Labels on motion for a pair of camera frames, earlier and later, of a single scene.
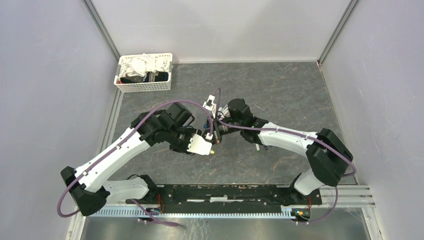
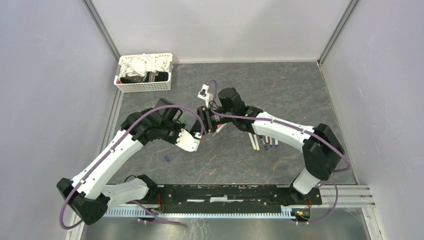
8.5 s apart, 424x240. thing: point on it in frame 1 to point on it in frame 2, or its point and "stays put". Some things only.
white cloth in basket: [142, 64] stays put
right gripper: [217, 133] to [205, 116]
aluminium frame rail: [102, 27] stays put
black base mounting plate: [226, 198] stays put
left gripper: [183, 149] to [174, 140]
